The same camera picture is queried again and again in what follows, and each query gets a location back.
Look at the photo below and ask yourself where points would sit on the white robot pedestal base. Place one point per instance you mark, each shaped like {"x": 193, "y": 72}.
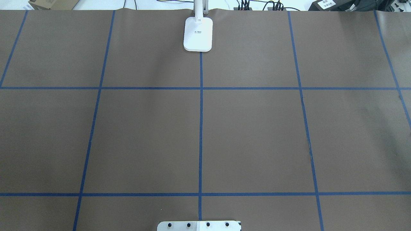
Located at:
{"x": 211, "y": 225}

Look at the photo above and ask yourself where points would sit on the cardboard box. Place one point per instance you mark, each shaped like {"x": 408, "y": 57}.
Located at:
{"x": 53, "y": 4}

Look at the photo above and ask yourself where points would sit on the white desk lamp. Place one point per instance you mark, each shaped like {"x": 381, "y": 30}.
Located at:
{"x": 198, "y": 33}

